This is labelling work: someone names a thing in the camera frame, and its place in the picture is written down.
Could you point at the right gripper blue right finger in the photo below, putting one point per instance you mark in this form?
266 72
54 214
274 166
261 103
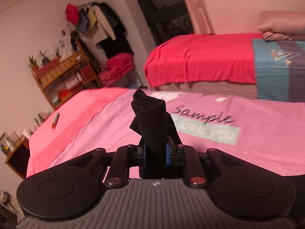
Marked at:
182 162

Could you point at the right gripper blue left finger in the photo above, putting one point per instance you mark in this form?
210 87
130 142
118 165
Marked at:
123 159

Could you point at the black pants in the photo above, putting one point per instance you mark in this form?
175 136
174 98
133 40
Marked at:
155 125

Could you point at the red pen on bed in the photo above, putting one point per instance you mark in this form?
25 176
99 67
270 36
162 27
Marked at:
55 121

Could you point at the salmon pink under sheet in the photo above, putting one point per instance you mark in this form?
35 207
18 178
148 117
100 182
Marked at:
47 144

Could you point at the stack of red towels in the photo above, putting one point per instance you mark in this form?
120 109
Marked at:
117 67

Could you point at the pink printed bed sheet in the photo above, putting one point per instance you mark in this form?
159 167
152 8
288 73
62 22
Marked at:
269 134

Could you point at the wooden bookshelf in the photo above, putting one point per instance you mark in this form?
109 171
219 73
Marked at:
59 80

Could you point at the red bed cover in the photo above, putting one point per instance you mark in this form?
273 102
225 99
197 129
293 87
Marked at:
193 58

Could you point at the small dark side table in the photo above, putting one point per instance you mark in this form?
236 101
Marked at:
17 152

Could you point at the teal grey patterned blanket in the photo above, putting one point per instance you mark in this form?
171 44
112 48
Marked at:
279 70

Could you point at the pink curtain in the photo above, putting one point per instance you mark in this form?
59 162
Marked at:
199 16

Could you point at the potted plant on shelf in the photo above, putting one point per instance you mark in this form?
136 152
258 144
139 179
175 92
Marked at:
33 63

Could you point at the dark window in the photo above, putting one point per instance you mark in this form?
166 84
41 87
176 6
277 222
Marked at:
166 19

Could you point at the hanging clothes pile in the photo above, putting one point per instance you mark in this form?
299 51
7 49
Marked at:
99 24

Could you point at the folded pink beige blanket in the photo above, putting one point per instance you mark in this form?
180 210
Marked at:
281 25

